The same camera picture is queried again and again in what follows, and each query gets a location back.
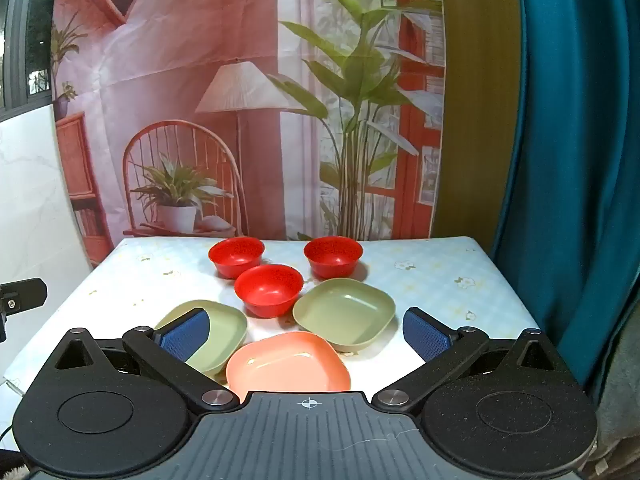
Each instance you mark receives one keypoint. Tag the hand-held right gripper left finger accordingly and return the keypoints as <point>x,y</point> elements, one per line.
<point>185,334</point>

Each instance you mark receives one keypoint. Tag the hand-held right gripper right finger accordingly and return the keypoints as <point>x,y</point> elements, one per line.
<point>425,336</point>

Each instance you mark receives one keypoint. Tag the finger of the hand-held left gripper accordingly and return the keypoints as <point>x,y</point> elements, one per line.
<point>25,294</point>

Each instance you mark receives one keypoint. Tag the green square plate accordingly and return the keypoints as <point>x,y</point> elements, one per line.
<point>345,312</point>
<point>227,332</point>

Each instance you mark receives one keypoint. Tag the red bowl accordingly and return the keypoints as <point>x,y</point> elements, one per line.
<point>267,290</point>
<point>235,255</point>
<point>332,255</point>

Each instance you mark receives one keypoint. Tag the pink square plate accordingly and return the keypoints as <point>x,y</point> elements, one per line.
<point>285,366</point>

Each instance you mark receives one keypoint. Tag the floral light tablecloth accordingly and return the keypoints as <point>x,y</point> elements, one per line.
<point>425,272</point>

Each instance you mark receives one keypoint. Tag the grey fabric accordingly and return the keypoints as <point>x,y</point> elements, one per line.
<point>620,385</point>

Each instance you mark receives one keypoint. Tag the teal curtain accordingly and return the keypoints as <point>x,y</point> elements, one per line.
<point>575,160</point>

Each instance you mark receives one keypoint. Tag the printed room-scene backdrop cloth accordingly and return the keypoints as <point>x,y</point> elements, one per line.
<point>175,60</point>

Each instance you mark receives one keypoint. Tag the dark window frame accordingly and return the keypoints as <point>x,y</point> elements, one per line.
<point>20,35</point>

